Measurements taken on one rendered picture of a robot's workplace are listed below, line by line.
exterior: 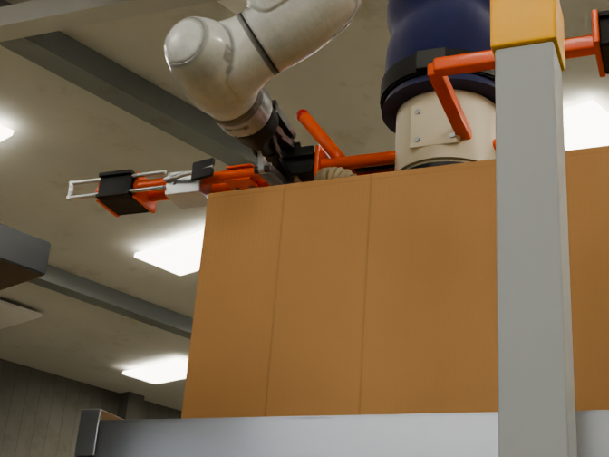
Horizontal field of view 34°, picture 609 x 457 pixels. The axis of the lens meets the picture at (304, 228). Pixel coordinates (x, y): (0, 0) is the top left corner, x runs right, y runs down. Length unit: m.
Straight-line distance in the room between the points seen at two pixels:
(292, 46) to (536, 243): 0.58
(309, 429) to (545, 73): 0.47
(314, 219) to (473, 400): 0.35
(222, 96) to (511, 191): 0.56
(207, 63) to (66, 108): 6.25
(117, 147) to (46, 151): 0.62
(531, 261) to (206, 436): 0.46
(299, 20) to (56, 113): 6.37
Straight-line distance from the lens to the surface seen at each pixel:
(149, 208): 1.83
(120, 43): 6.73
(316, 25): 1.39
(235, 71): 1.39
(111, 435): 1.26
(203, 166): 1.71
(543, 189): 0.97
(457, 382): 1.25
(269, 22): 1.39
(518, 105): 1.02
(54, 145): 8.17
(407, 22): 1.67
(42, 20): 5.08
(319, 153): 1.66
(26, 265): 1.13
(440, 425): 1.10
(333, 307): 1.34
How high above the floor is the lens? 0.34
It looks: 24 degrees up
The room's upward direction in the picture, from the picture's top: 4 degrees clockwise
